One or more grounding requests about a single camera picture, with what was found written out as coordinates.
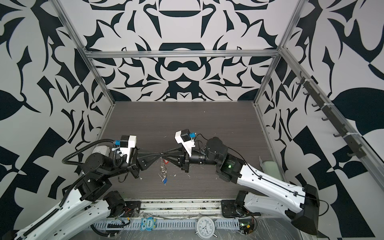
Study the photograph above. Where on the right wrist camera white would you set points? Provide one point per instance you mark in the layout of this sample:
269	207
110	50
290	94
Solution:
187	139

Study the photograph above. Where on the white alarm clock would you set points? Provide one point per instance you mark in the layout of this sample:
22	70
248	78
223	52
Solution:
205	228

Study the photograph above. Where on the keyring with chain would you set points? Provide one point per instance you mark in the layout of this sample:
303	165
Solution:
163	169

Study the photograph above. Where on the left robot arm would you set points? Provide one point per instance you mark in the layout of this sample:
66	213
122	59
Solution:
88	199

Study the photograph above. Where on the white slotted cable duct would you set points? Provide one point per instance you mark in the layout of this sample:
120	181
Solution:
160	224

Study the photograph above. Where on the small circuit board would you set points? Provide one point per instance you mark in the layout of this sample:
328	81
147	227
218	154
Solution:
247	226

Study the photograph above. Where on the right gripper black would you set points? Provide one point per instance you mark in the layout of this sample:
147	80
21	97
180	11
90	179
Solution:
185	162

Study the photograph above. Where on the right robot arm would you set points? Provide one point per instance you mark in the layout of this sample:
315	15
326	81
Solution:
300	205

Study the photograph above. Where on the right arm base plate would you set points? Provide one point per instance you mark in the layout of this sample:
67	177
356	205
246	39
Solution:
232	210

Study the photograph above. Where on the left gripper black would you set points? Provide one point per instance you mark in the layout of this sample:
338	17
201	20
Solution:
138	160

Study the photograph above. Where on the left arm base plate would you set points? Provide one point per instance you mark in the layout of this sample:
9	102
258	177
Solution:
131	209

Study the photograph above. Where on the black wall hook rail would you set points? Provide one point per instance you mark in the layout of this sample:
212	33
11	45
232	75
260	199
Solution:
333	115

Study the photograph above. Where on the blue owl figurine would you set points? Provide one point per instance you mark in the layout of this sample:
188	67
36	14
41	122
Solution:
148	224

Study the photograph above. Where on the pale green case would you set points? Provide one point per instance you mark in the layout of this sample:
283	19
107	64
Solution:
272	169

